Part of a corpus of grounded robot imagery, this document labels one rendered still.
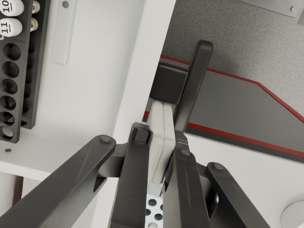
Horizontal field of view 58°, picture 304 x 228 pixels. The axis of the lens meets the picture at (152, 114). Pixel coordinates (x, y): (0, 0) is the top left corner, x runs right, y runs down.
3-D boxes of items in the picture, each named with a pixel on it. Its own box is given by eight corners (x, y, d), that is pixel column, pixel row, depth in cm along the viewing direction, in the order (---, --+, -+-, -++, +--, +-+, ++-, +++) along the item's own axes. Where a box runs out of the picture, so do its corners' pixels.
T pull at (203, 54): (212, 41, 20) (216, 44, 19) (182, 130, 23) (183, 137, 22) (166, 28, 20) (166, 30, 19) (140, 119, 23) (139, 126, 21)
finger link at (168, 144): (163, 140, 15) (176, 143, 15) (162, 100, 22) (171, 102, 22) (149, 183, 17) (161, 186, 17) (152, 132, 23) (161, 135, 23)
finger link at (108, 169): (139, 187, 15) (84, 174, 14) (144, 143, 19) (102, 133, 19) (146, 164, 14) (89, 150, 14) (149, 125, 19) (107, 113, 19)
